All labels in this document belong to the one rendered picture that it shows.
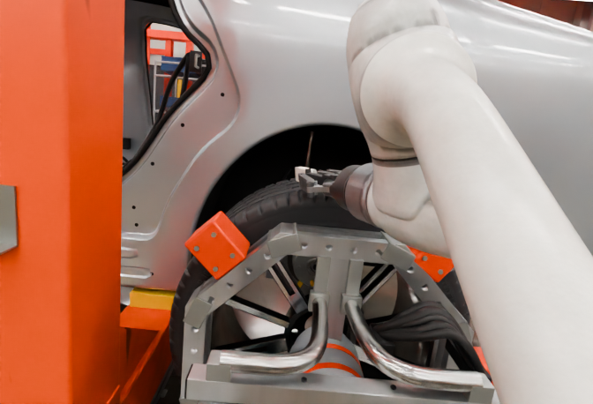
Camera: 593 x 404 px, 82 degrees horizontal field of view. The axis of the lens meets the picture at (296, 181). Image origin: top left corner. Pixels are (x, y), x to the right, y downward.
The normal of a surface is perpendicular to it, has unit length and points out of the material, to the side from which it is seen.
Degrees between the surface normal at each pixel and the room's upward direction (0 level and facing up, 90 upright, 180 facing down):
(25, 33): 90
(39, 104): 90
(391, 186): 108
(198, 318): 90
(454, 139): 60
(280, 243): 90
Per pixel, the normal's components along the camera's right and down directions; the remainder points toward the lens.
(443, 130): -0.69, -0.40
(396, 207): -0.86, 0.28
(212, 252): 0.01, 0.18
